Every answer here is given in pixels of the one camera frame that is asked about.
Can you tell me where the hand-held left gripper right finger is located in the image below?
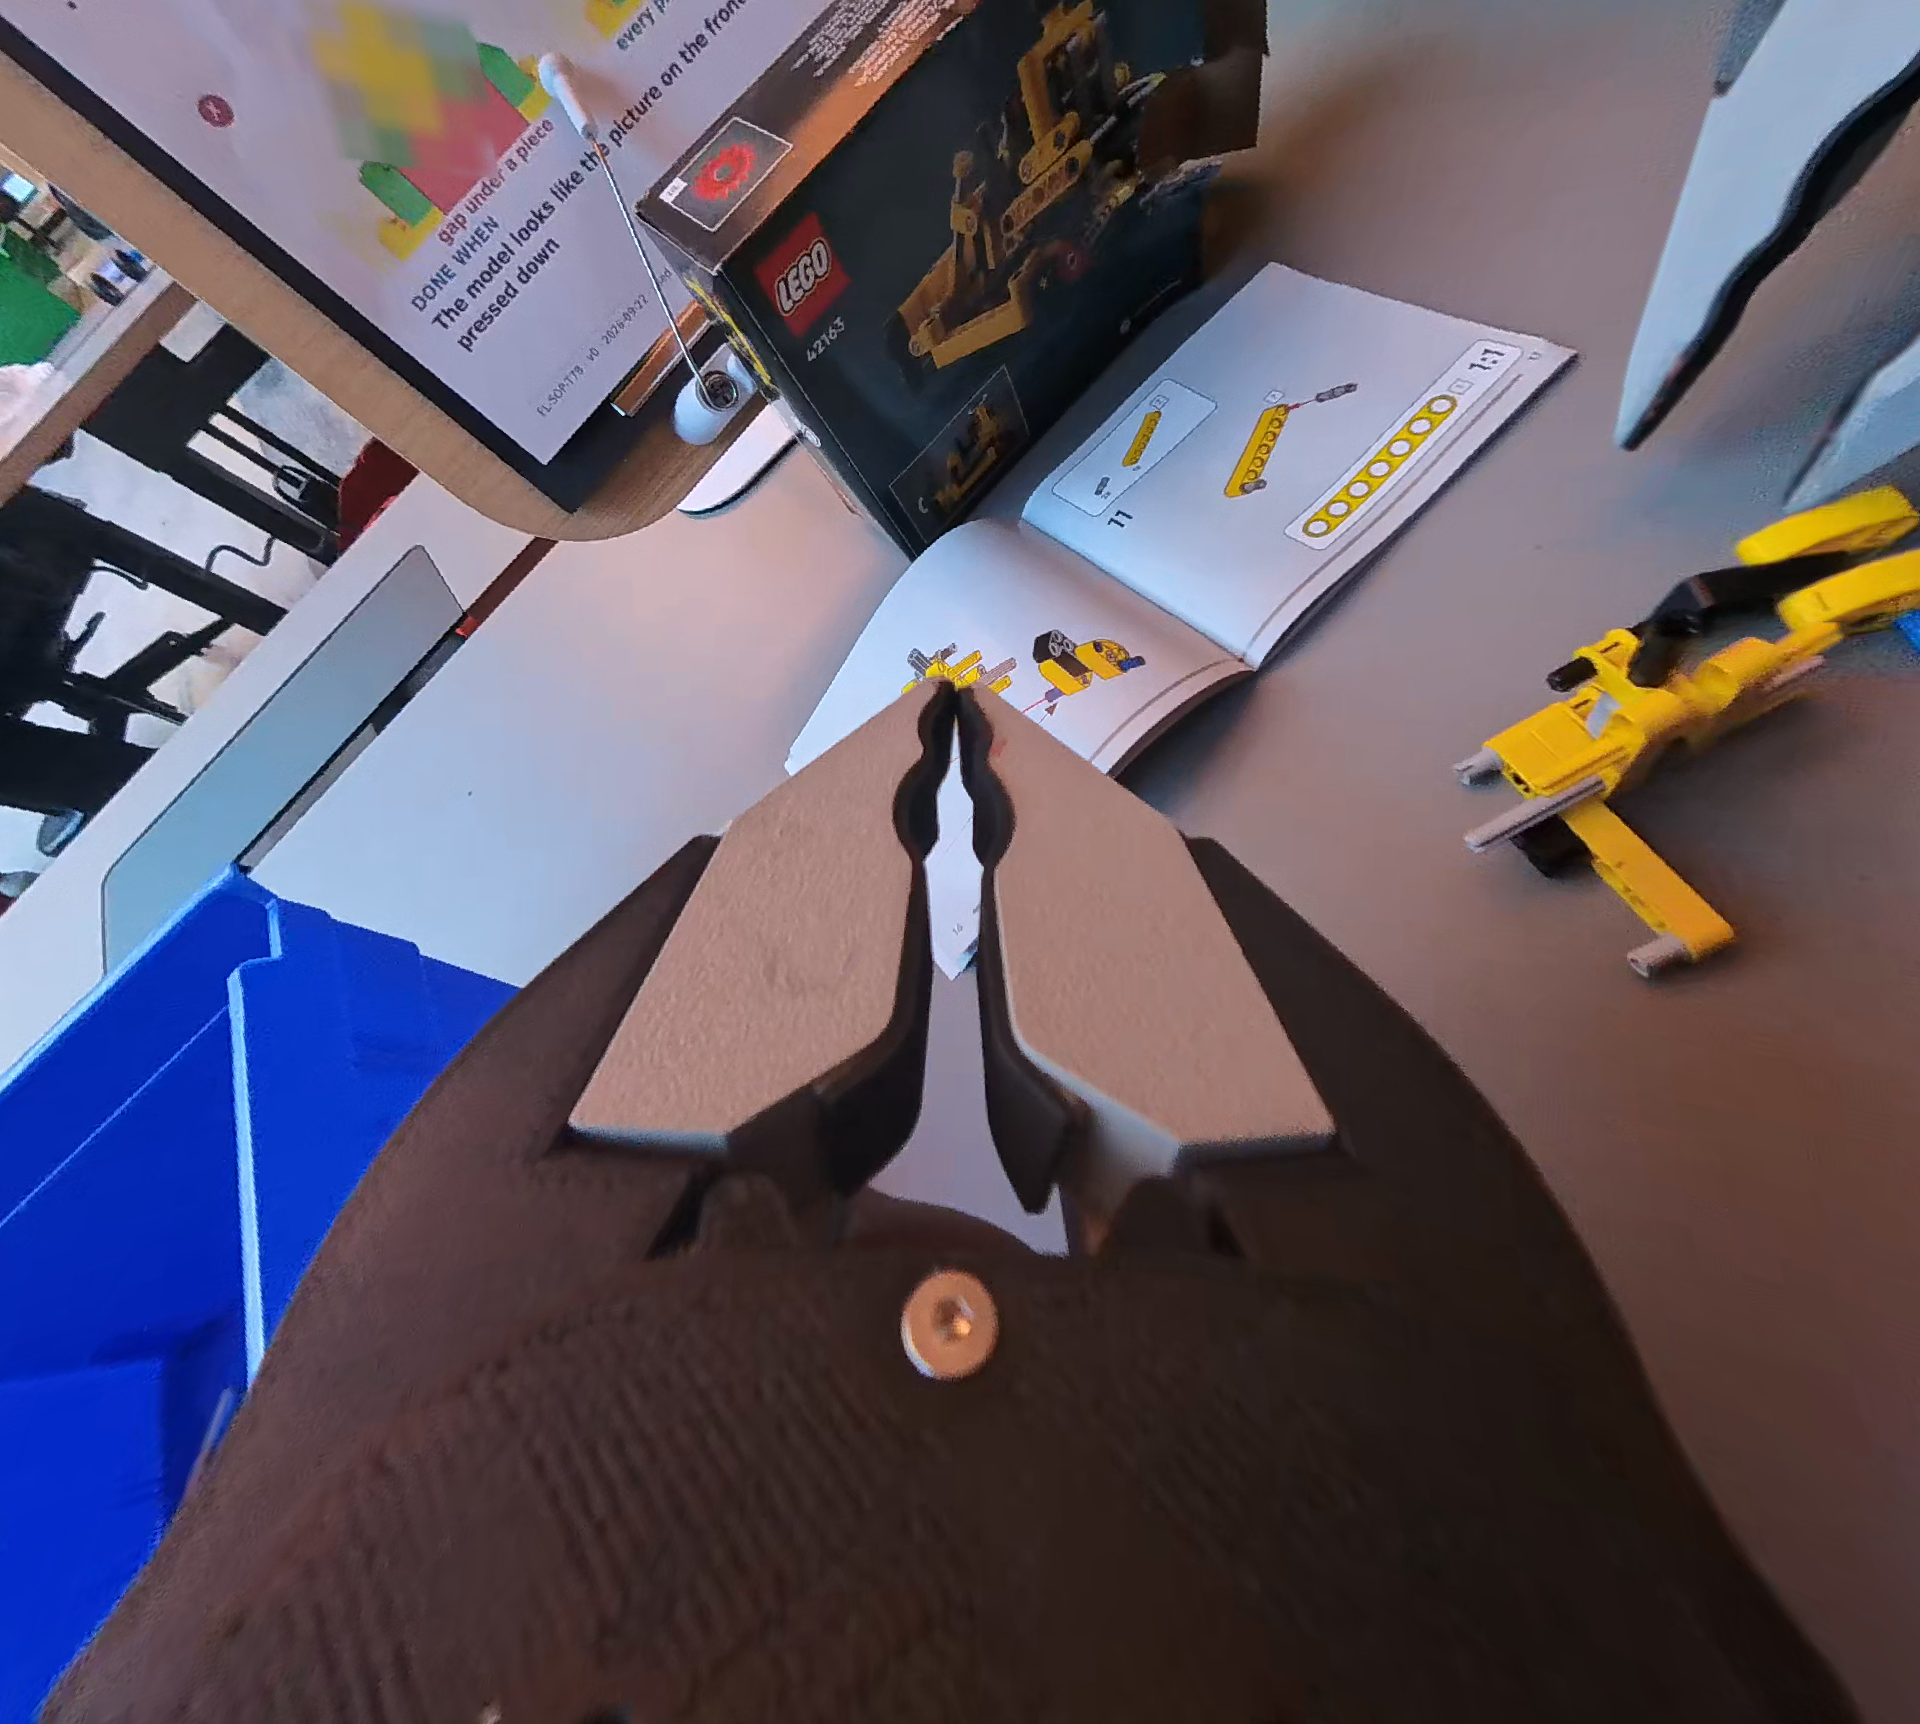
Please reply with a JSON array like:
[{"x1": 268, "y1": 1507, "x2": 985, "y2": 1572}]
[{"x1": 957, "y1": 685, "x2": 1341, "y2": 1257}]

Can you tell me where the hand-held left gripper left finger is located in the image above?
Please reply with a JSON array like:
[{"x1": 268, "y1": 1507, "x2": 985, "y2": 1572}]
[{"x1": 564, "y1": 681, "x2": 961, "y2": 1208}]

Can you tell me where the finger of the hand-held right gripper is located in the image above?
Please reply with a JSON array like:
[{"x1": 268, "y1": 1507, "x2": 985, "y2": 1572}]
[
  {"x1": 1783, "y1": 306, "x2": 1920, "y2": 510},
  {"x1": 1614, "y1": 0, "x2": 1920, "y2": 454}
]

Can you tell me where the yellow lego beam arm assembly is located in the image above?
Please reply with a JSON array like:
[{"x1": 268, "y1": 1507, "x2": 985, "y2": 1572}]
[{"x1": 1634, "y1": 485, "x2": 1920, "y2": 690}]

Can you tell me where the yellow lego model body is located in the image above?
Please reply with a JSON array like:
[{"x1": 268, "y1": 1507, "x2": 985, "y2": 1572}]
[{"x1": 1456, "y1": 627, "x2": 1825, "y2": 980}]

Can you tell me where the open lego instruction booklet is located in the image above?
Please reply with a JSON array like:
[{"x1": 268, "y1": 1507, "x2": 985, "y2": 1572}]
[{"x1": 782, "y1": 260, "x2": 1582, "y2": 982}]

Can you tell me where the black lego box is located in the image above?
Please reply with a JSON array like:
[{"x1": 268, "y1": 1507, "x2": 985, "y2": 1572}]
[{"x1": 639, "y1": 0, "x2": 1275, "y2": 557}]

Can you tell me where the white stand base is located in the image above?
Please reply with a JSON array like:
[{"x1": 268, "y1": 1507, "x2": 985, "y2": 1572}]
[{"x1": 675, "y1": 402, "x2": 805, "y2": 519}]

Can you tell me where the grey monitor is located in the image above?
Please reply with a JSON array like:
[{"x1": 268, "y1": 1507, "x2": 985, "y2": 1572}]
[{"x1": 102, "y1": 542, "x2": 467, "y2": 968}]

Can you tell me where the small white device on rod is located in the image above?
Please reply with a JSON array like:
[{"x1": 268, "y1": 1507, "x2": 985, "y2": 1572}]
[{"x1": 538, "y1": 50, "x2": 758, "y2": 449}]

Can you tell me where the blue plastic bin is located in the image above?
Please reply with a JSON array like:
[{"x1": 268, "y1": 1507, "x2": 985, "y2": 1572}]
[{"x1": 0, "y1": 861, "x2": 518, "y2": 1724}]

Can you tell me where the black office chair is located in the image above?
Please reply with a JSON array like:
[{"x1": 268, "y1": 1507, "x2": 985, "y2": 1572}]
[{"x1": 0, "y1": 372, "x2": 344, "y2": 857}]

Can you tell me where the wooden board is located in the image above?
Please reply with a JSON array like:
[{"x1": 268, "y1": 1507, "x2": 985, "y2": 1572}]
[{"x1": 0, "y1": 42, "x2": 797, "y2": 543}]

